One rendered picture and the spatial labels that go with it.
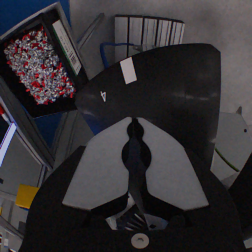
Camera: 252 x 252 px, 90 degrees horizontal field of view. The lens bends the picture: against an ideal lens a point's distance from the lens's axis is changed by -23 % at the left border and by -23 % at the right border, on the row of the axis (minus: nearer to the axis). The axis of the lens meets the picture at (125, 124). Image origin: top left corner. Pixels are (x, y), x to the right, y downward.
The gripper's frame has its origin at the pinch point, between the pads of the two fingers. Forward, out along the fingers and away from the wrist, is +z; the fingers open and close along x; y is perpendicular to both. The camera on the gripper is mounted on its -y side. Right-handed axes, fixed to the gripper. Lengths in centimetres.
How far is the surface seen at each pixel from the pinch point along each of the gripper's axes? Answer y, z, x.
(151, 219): 19.5, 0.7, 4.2
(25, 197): 43, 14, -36
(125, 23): -12, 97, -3
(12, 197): 87, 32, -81
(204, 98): -0.5, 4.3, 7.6
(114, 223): 37.7, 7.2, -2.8
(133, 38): -2, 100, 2
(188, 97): -0.2, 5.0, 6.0
